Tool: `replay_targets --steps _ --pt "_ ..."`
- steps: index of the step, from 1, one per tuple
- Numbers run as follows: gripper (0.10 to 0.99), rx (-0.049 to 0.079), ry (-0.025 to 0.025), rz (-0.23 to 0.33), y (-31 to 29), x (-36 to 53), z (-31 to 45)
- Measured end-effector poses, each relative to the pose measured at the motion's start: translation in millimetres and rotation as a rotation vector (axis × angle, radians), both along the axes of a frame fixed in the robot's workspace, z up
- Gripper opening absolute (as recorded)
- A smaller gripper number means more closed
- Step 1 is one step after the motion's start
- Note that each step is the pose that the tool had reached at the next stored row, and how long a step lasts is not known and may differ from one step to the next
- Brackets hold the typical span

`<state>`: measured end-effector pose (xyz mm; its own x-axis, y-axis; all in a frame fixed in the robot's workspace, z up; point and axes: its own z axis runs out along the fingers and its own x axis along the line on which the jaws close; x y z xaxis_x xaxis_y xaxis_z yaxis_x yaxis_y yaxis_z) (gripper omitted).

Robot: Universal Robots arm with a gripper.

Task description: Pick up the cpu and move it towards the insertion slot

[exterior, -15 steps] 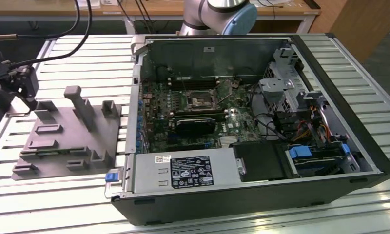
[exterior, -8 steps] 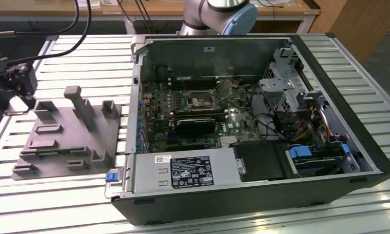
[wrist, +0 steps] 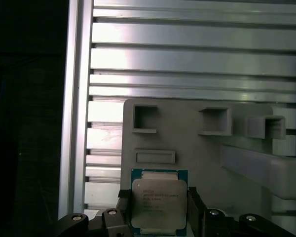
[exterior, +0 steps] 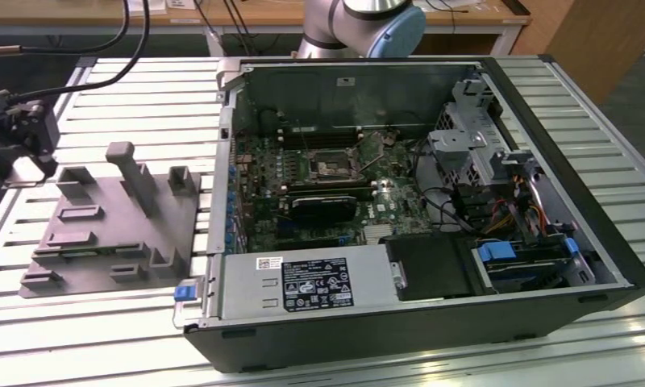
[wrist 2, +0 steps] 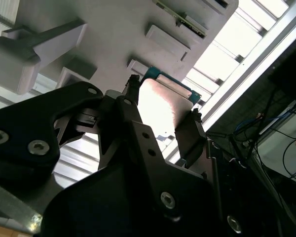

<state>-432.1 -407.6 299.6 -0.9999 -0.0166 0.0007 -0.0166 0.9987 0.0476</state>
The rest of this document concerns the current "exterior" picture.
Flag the silver square CPU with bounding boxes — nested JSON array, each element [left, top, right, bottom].
[[3, 154, 51, 189]]

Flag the black RAM slot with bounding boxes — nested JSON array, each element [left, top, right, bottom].
[[281, 127, 360, 137], [285, 189, 376, 199], [287, 181, 376, 191], [283, 135, 359, 148]]

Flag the CPU socket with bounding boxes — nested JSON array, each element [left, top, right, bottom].
[[305, 148, 367, 182]]

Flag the expansion slot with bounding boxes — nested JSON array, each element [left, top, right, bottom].
[[277, 237, 352, 248]]

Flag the wooden desk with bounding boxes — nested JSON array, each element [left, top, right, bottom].
[[0, 0, 534, 57]]

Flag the grey parts rack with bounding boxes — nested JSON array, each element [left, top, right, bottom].
[[19, 140, 205, 300]]

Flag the blue case latch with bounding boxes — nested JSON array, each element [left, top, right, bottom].
[[175, 284, 203, 302]]

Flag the silver power supply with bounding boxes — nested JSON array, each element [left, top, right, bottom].
[[215, 243, 406, 320]]

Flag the black graphics card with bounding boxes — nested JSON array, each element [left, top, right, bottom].
[[287, 195, 359, 223]]

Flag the metal socket cover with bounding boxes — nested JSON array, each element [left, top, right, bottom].
[[354, 129, 404, 170]]

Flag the thin locking lever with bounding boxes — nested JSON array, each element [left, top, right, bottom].
[[360, 141, 399, 172]]

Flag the silver chipset heatsink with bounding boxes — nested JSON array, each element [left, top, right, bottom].
[[364, 224, 399, 243]]

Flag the green motherboard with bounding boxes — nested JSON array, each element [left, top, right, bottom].
[[231, 128, 448, 253]]

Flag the grey metal drive cage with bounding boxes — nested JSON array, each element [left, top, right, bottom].
[[426, 78, 539, 190]]

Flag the black plastic shroud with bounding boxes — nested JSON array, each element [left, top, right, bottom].
[[380, 232, 488, 302]]

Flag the black PC case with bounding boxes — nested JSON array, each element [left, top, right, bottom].
[[181, 54, 645, 374]]

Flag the hard disk in blue carrier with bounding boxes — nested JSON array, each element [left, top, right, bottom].
[[471, 237, 582, 294]]

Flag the wooden cabinet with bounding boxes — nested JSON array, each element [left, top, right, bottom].
[[546, 0, 645, 105]]

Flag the black cable copper end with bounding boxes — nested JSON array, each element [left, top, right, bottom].
[[0, 0, 136, 56]]

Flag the thick black cable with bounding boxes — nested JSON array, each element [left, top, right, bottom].
[[4, 0, 155, 102]]

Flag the black wire bundle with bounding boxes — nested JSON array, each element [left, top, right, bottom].
[[415, 136, 491, 235]]

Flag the coloured wire bundle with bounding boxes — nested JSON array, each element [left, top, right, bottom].
[[483, 189, 554, 237]]

